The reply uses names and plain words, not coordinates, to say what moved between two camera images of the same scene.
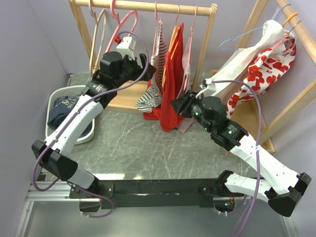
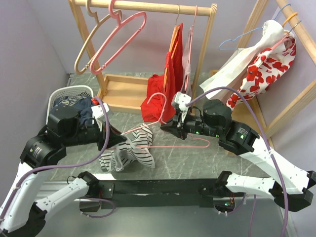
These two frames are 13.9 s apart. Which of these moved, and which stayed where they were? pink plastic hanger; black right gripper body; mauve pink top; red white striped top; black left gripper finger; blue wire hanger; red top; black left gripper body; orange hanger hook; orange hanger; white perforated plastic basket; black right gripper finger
Moved: black right gripper finger; black left gripper finger; black left gripper body; black right gripper body; pink plastic hanger; red white striped top
Stayed: orange hanger hook; mauve pink top; white perforated plastic basket; red top; orange hanger; blue wire hanger
